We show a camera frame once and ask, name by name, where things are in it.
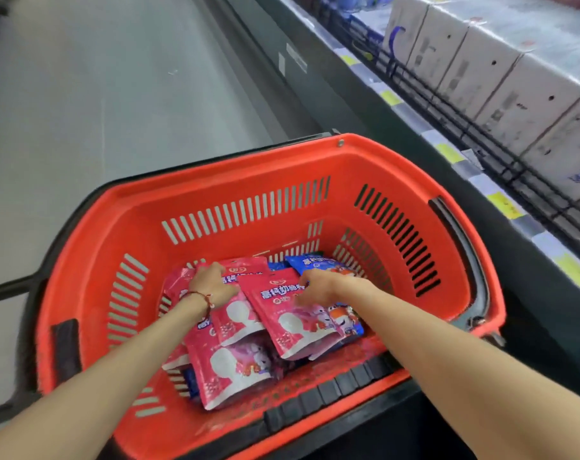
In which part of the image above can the person's left hand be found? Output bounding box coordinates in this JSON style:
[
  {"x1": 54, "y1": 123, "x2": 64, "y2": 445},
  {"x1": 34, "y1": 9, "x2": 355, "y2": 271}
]
[{"x1": 187, "y1": 262, "x2": 241, "y2": 308}]

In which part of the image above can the person's right hand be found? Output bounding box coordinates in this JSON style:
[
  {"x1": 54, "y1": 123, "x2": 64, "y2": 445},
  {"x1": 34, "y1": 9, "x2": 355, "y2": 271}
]
[{"x1": 295, "y1": 268, "x2": 371, "y2": 308}]

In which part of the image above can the pink snack packet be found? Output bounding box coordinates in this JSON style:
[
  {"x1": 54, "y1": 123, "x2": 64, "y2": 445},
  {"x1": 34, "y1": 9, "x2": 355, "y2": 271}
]
[
  {"x1": 183, "y1": 326, "x2": 277, "y2": 411},
  {"x1": 162, "y1": 264, "x2": 198, "y2": 304},
  {"x1": 237, "y1": 272, "x2": 348, "y2": 361},
  {"x1": 197, "y1": 257, "x2": 271, "y2": 348}
]

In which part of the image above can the person's right forearm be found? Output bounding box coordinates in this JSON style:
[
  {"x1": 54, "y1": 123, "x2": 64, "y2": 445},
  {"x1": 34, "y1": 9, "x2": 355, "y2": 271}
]
[{"x1": 360, "y1": 279, "x2": 580, "y2": 460}]

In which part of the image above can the person's left forearm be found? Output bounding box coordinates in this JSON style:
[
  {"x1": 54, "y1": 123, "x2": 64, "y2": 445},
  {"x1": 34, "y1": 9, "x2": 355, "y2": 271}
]
[{"x1": 0, "y1": 293, "x2": 211, "y2": 460}]

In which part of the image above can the blue snack packet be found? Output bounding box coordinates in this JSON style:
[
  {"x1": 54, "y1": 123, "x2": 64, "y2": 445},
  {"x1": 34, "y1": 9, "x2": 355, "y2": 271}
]
[{"x1": 285, "y1": 254, "x2": 366, "y2": 351}]

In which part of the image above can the red plastic shopping basket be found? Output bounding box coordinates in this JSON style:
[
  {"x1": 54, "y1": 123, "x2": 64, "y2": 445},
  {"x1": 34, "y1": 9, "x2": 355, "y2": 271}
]
[{"x1": 35, "y1": 133, "x2": 507, "y2": 460}]

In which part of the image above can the black basket grip bar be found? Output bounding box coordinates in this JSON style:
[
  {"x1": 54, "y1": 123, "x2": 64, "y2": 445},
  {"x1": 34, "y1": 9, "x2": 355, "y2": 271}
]
[{"x1": 262, "y1": 353, "x2": 406, "y2": 434}]

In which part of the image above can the dark store shelf unit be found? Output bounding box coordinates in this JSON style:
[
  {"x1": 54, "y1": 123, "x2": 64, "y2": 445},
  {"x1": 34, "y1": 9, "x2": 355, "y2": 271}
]
[{"x1": 194, "y1": 0, "x2": 580, "y2": 393}]

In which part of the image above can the strip of shelf price labels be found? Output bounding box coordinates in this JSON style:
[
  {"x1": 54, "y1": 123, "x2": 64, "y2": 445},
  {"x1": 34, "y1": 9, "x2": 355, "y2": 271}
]
[{"x1": 290, "y1": 0, "x2": 580, "y2": 302}]

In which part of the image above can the row of white cartons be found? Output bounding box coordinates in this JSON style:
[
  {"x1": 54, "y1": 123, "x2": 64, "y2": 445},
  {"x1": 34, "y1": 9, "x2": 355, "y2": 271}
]
[{"x1": 383, "y1": 0, "x2": 580, "y2": 206}]

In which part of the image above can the red string bracelet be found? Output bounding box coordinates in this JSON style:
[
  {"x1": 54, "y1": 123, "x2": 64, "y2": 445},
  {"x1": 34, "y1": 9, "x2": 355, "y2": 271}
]
[{"x1": 179, "y1": 290, "x2": 217, "y2": 313}]

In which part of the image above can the black basket side handle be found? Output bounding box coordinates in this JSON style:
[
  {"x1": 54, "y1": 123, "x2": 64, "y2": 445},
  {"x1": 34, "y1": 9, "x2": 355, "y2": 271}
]
[{"x1": 428, "y1": 196, "x2": 491, "y2": 326}]

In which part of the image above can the black trolley frame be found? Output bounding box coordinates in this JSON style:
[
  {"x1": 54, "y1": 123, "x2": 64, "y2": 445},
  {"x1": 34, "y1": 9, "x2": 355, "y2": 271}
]
[{"x1": 0, "y1": 130, "x2": 506, "y2": 460}]

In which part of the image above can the black wire shelf guard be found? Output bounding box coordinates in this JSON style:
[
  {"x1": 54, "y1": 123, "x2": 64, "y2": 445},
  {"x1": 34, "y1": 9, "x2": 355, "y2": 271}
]
[{"x1": 314, "y1": 4, "x2": 580, "y2": 257}]

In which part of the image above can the blue carton carry strap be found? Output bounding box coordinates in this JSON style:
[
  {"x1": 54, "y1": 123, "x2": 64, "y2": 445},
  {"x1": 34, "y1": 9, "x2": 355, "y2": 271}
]
[{"x1": 387, "y1": 26, "x2": 407, "y2": 67}]

